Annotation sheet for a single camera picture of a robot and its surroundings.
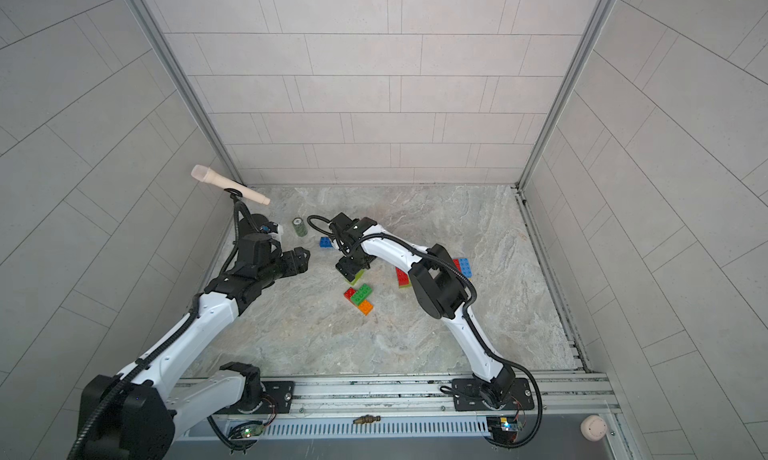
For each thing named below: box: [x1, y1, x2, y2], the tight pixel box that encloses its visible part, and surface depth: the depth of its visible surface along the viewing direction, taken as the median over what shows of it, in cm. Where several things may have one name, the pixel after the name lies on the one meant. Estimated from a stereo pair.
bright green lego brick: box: [350, 283, 373, 306], surface depth 86 cm
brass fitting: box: [352, 414, 381, 425], surface depth 69 cm
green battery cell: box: [292, 217, 308, 237], surface depth 101 cm
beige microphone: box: [191, 164, 271, 206], surface depth 86 cm
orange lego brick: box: [357, 299, 374, 316], surface depth 87 cm
